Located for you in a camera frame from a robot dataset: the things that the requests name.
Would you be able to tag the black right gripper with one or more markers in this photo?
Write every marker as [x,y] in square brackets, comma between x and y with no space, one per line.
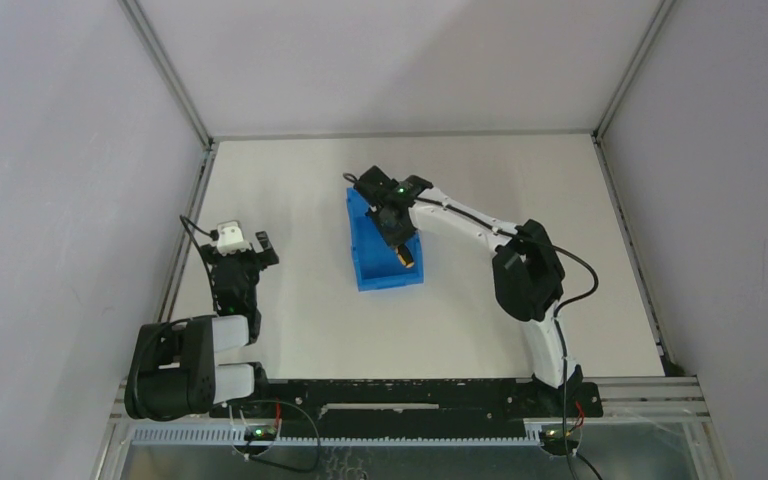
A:
[395,238]

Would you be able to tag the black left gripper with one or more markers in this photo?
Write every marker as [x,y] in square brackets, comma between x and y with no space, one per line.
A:
[239,258]

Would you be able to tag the black yellow screwdriver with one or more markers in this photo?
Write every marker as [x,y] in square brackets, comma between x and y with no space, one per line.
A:
[404,255]

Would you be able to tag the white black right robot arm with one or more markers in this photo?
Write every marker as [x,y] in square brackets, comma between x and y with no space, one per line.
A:
[527,273]

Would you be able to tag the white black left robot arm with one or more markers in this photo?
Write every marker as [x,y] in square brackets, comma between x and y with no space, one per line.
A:
[174,371]

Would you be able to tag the blue plastic bin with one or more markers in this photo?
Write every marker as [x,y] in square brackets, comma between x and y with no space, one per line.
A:
[375,264]

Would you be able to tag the left controller board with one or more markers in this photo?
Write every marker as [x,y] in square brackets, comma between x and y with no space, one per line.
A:
[263,434]

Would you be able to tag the controller board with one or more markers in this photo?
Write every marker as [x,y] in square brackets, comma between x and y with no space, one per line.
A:
[558,435]
[263,434]

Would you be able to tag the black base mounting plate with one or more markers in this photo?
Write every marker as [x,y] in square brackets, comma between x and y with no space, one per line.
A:
[410,408]

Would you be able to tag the right controller board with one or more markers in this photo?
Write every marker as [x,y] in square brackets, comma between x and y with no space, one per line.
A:
[558,435]

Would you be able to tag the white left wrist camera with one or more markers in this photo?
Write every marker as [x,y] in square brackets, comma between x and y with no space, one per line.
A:
[230,238]

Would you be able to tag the aluminium frame rail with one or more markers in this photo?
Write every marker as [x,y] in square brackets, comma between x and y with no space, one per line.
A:
[163,64]

